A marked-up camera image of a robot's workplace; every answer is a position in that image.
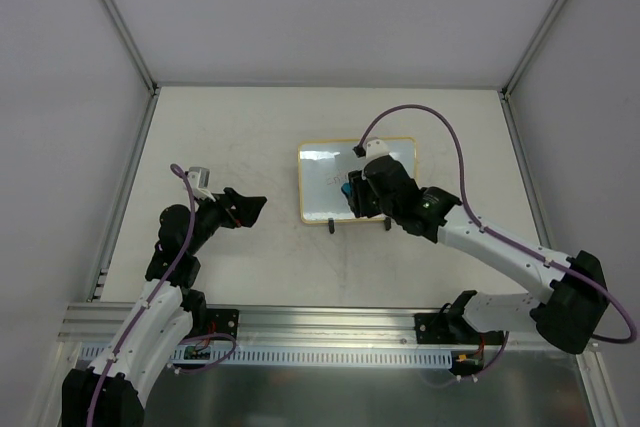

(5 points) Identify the yellow framed whiteboard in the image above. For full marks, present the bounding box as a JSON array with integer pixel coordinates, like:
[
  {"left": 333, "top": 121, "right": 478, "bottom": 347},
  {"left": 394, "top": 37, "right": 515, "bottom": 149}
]
[{"left": 297, "top": 136, "right": 419, "bottom": 226}]

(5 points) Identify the blue whiteboard eraser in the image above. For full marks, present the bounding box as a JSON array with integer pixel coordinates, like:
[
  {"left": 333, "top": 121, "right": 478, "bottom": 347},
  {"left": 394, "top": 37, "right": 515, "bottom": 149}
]
[{"left": 341, "top": 183, "right": 352, "bottom": 200}]

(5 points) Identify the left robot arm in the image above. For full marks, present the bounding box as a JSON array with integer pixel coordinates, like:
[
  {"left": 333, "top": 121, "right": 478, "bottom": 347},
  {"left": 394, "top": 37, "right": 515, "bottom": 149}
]
[{"left": 61, "top": 187, "right": 267, "bottom": 426}]

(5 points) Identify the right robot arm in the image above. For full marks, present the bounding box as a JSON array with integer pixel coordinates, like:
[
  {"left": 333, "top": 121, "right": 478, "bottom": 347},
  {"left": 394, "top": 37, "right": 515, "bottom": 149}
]
[{"left": 341, "top": 155, "right": 610, "bottom": 354}]

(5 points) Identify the whiteboard stand with black feet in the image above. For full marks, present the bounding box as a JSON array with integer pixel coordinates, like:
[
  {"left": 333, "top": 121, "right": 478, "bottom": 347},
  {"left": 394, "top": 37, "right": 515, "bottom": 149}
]
[{"left": 327, "top": 216, "right": 392, "bottom": 235}]

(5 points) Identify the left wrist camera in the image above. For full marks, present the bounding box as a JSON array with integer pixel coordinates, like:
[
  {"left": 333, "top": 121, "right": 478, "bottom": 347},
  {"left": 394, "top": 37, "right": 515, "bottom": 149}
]
[{"left": 186, "top": 166, "right": 213, "bottom": 200}]

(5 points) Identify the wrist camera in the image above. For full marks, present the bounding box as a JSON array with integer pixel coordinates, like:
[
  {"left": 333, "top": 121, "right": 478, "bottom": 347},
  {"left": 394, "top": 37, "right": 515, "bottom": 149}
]
[
  {"left": 353, "top": 138, "right": 390, "bottom": 161},
  {"left": 186, "top": 166, "right": 213, "bottom": 200}
]

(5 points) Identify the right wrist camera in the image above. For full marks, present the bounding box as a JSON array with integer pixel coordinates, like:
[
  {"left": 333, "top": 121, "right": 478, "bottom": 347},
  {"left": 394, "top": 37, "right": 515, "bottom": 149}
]
[{"left": 353, "top": 138, "right": 390, "bottom": 161}]

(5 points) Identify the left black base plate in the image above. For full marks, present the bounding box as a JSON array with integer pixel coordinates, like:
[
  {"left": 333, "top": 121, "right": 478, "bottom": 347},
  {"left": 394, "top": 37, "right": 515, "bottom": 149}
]
[{"left": 204, "top": 307, "right": 240, "bottom": 338}]

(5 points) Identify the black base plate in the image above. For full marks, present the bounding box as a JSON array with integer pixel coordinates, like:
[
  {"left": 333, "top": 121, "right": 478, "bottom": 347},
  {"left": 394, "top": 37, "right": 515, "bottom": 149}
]
[
  {"left": 413, "top": 312, "right": 505, "bottom": 346},
  {"left": 204, "top": 307, "right": 240, "bottom": 338}
]

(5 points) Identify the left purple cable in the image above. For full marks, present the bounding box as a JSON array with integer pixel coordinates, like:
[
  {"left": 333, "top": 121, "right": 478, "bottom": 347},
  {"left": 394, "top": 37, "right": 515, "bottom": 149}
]
[{"left": 84, "top": 162, "right": 238, "bottom": 427}]

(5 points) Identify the purple cable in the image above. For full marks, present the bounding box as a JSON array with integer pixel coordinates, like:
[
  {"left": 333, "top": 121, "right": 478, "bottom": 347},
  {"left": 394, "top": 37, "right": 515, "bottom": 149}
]
[
  {"left": 357, "top": 103, "right": 639, "bottom": 388},
  {"left": 84, "top": 162, "right": 238, "bottom": 427}
]

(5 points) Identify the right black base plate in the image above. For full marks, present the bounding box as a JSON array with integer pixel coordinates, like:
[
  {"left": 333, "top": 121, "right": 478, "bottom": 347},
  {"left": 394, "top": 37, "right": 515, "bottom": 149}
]
[{"left": 413, "top": 312, "right": 505, "bottom": 346}]

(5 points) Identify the white slotted cable duct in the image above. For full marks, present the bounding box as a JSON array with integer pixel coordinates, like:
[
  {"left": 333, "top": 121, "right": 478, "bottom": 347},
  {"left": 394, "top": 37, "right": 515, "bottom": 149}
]
[{"left": 78, "top": 341, "right": 454, "bottom": 370}]

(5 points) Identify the aluminium rail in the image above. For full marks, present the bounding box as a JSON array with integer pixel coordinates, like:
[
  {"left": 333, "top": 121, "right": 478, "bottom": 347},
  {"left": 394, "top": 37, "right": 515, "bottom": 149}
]
[{"left": 57, "top": 300, "right": 600, "bottom": 351}]

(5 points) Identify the left aluminium frame post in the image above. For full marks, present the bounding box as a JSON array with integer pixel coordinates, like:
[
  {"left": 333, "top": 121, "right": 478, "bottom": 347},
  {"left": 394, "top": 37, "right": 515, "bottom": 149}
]
[{"left": 73, "top": 0, "right": 160, "bottom": 96}]

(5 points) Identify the aluminium frame post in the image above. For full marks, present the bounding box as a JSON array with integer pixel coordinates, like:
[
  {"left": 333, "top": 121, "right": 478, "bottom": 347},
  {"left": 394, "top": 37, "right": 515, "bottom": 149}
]
[
  {"left": 73, "top": 0, "right": 160, "bottom": 96},
  {"left": 499, "top": 0, "right": 601, "bottom": 98}
]

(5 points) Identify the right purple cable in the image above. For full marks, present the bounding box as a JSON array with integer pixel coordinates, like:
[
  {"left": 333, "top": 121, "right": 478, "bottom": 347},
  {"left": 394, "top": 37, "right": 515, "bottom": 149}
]
[{"left": 357, "top": 103, "right": 639, "bottom": 388}]

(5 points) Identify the right aluminium frame post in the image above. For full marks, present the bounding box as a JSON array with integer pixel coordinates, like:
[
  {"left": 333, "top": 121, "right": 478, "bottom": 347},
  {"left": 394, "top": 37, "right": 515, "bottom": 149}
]
[{"left": 499, "top": 0, "right": 601, "bottom": 98}]

